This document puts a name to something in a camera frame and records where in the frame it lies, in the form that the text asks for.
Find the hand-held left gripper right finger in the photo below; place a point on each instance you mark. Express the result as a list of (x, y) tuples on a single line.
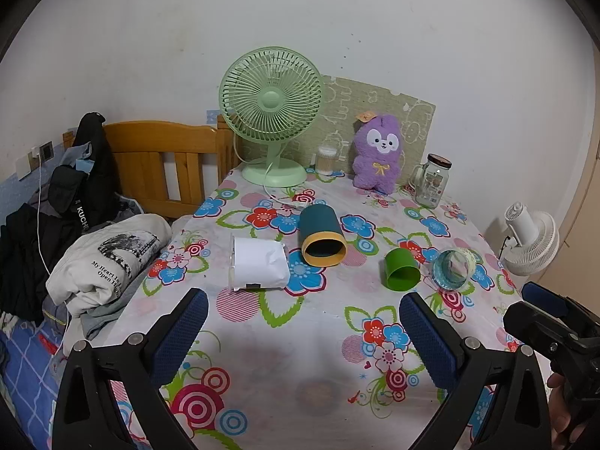
[(429, 342)]

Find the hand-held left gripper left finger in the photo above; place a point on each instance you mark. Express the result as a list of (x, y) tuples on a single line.
[(180, 337)]

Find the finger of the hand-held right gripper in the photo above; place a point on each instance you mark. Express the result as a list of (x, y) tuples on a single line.
[(543, 297), (529, 326)]

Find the teal cup with yellow rim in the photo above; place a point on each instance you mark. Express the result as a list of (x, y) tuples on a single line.
[(318, 222)]

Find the clear blue patterned cup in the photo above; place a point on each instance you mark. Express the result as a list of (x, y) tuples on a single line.
[(438, 275)]

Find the green plastic cup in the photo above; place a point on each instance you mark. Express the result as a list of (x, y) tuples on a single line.
[(396, 262)]

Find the person's right hand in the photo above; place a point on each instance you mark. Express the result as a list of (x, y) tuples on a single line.
[(556, 412)]

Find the white floor fan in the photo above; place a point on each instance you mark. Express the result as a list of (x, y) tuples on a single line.
[(534, 243)]

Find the grey folded clothing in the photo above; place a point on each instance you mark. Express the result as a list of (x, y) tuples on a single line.
[(103, 321)]

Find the beige wooden door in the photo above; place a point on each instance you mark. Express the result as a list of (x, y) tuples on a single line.
[(586, 225)]

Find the white tissue pack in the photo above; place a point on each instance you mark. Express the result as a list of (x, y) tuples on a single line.
[(258, 262)]

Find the white printed t-shirt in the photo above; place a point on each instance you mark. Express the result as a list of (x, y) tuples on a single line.
[(93, 262)]

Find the glass jar mug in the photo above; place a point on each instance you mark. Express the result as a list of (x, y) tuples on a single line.
[(431, 187)]

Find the pile of clothes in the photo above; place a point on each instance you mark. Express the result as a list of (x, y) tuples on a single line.
[(93, 187)]

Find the purple plush toy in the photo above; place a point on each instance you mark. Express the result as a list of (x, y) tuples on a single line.
[(377, 168)]

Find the wooden headboard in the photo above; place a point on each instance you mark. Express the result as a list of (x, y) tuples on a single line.
[(140, 138)]

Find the cotton swab container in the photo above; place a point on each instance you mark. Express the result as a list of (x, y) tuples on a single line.
[(326, 161)]

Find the green desk fan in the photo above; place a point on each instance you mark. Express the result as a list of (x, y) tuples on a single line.
[(272, 101)]

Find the green patterned board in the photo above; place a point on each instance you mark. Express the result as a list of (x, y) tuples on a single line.
[(347, 98)]

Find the dark wall socket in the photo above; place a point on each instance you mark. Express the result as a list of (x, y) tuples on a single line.
[(46, 150)]

